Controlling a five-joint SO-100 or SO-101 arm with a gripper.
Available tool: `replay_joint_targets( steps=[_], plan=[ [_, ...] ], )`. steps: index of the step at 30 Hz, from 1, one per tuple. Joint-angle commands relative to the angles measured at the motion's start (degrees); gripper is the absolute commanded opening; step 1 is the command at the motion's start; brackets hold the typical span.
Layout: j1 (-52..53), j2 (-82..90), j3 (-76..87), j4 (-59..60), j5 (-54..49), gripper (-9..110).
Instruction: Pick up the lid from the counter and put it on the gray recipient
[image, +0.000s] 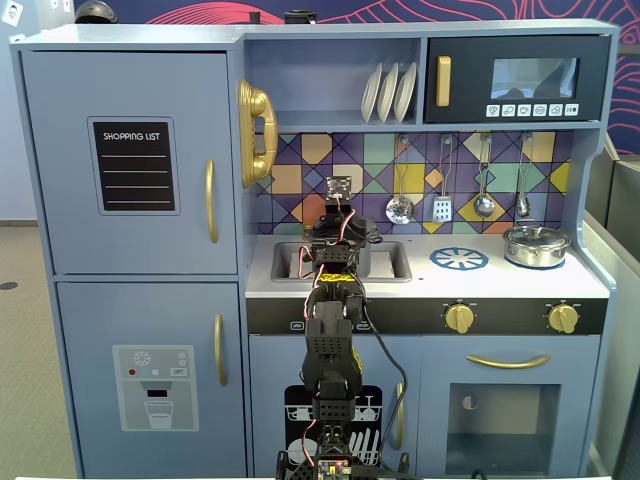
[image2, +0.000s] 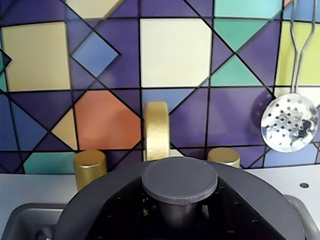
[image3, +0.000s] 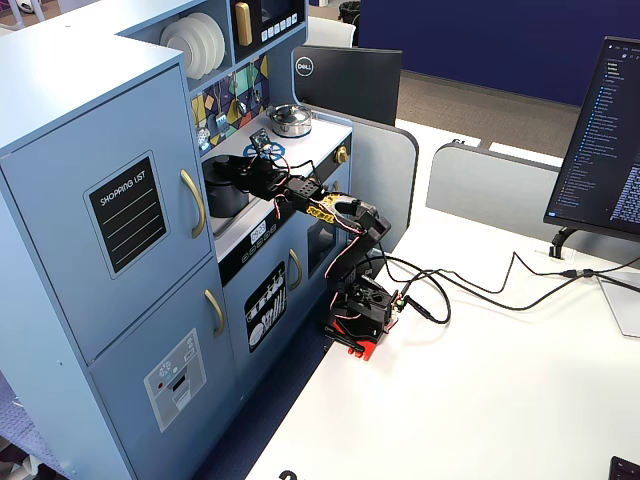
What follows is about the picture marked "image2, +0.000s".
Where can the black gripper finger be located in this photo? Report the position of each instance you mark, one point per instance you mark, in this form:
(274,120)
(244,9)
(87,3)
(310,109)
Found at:
(232,217)
(125,217)

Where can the gray sink basin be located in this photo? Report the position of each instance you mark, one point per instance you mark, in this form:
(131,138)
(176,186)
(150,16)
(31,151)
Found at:
(30,215)

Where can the gold faucet spout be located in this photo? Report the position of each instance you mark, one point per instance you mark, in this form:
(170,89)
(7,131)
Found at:
(157,130)

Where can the gray lid with round knob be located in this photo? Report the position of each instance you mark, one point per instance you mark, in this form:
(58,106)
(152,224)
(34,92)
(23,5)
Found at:
(178,178)

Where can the gold faucet knob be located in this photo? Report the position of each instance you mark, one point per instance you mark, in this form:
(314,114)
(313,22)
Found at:
(88,167)
(223,156)

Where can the perforated metal skimmer spoon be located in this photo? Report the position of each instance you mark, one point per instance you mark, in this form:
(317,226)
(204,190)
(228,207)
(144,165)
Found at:
(287,125)

